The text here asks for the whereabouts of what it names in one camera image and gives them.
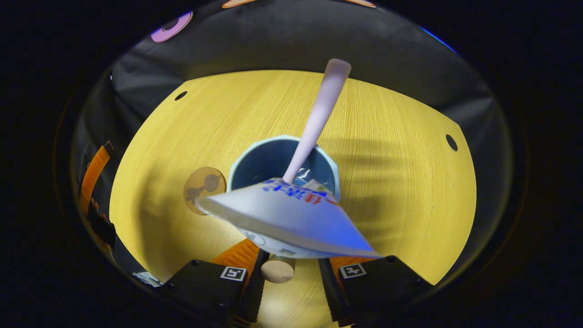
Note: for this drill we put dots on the white toothpaste tube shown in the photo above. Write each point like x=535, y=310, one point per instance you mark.
x=282, y=214

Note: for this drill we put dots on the wooden desktop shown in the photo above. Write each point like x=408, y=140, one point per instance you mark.
x=401, y=205

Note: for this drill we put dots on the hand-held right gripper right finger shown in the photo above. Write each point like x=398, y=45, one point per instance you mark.
x=334, y=296

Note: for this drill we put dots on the round brown coaster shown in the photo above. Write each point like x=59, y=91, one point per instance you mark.
x=200, y=182

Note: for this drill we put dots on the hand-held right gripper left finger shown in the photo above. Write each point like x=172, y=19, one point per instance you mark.
x=253, y=291

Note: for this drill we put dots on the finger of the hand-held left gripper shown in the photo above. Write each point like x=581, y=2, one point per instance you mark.
x=93, y=175

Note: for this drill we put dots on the pale pink toothbrush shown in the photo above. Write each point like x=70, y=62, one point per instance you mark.
x=319, y=114

